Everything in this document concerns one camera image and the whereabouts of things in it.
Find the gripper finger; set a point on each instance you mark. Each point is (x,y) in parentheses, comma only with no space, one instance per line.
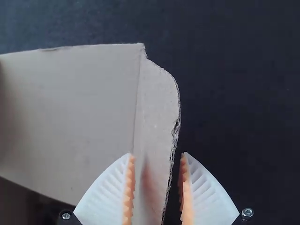
(105,199)
(206,199)

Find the cardboard box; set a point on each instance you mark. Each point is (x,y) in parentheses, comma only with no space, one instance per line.
(70,105)

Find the black mat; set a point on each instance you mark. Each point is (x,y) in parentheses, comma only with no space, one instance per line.
(234,70)

